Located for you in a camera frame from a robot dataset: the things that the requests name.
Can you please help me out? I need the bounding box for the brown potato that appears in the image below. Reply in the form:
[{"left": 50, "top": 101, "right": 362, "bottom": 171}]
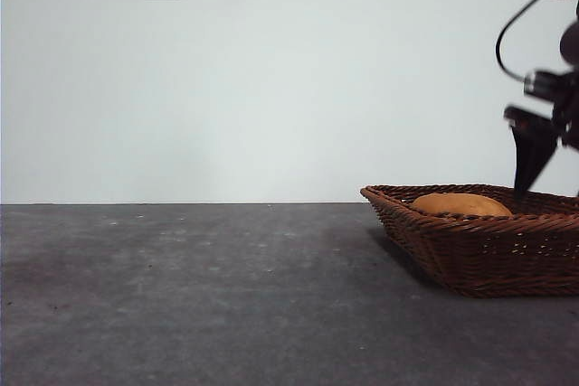
[{"left": 411, "top": 193, "right": 515, "bottom": 218}]

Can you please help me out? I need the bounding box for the brown wicker basket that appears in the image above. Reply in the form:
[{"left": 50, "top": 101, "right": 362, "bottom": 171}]
[{"left": 360, "top": 184, "right": 579, "bottom": 299}]

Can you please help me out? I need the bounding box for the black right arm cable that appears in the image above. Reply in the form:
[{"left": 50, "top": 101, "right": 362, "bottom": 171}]
[{"left": 495, "top": 0, "right": 579, "bottom": 80}]

